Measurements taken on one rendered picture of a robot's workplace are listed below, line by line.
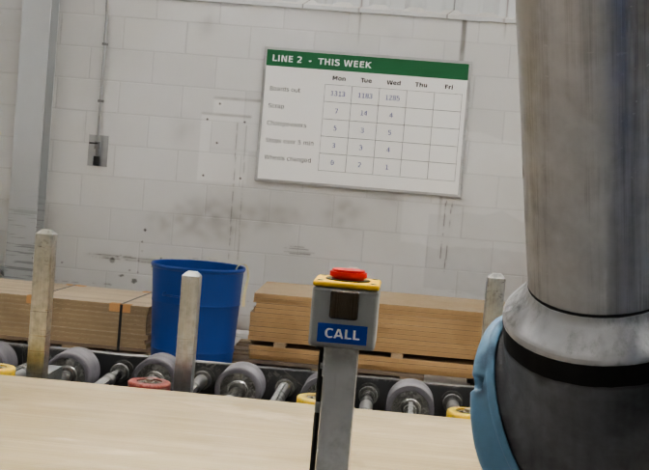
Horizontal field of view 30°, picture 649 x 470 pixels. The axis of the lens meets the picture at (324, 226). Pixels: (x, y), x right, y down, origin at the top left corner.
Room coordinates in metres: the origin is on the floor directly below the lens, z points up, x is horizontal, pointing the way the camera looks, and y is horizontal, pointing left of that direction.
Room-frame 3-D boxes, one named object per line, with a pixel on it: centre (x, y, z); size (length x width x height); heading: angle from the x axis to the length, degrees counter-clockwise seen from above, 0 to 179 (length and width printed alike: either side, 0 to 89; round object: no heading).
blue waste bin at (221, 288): (6.99, 0.70, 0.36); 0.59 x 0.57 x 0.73; 176
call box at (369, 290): (1.29, -0.03, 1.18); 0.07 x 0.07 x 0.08; 86
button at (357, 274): (1.29, -0.03, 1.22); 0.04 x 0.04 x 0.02
